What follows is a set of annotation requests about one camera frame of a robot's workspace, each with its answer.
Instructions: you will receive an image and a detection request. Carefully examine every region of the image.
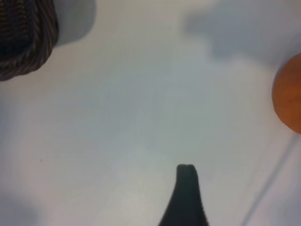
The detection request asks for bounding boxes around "orange fruit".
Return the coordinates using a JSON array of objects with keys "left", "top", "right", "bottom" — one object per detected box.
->
[{"left": 272, "top": 53, "right": 301, "bottom": 132}]

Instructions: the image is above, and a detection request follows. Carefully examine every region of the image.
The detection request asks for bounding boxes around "dark brown wicker basket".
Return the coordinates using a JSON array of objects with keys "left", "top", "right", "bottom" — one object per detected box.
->
[{"left": 0, "top": 0, "right": 59, "bottom": 82}]

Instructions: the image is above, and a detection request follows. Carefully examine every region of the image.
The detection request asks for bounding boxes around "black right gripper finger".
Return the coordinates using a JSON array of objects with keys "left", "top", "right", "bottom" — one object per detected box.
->
[{"left": 158, "top": 164, "right": 211, "bottom": 226}]

